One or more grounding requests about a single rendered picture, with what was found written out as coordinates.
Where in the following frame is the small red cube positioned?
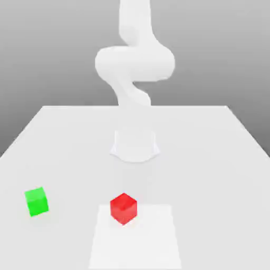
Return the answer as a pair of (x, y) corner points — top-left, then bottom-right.
(109, 192), (138, 226)

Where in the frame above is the small green cube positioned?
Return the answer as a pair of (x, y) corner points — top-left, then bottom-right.
(24, 186), (50, 218)

